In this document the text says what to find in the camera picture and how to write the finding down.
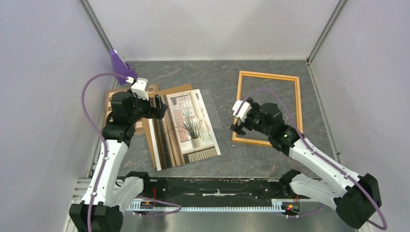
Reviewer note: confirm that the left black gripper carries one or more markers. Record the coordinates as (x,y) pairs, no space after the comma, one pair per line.
(156,112)

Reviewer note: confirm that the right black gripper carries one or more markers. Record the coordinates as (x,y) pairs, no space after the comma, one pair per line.
(255,109)

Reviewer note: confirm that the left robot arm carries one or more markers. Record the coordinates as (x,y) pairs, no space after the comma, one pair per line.
(102,207)

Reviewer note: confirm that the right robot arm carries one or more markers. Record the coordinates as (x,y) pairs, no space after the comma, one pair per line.
(354,197)

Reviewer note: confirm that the window plant photo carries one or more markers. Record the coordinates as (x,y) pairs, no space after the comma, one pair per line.
(189,128)

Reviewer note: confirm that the wooden chessboard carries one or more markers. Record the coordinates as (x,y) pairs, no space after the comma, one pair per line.
(139,127)

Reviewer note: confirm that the purple plastic stand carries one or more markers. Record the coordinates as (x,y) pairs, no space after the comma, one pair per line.
(121,67)

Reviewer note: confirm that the brown frame backing board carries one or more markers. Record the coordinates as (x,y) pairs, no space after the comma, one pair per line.
(147,124)

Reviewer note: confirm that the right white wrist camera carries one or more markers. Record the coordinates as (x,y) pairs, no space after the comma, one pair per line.
(240,110)

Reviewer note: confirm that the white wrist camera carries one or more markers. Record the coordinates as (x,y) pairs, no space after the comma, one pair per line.
(240,110)
(139,88)

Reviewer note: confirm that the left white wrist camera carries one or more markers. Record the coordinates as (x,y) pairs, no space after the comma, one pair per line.
(139,88)

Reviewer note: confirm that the wooden picture frame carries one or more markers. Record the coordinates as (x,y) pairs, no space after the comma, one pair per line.
(298,103)

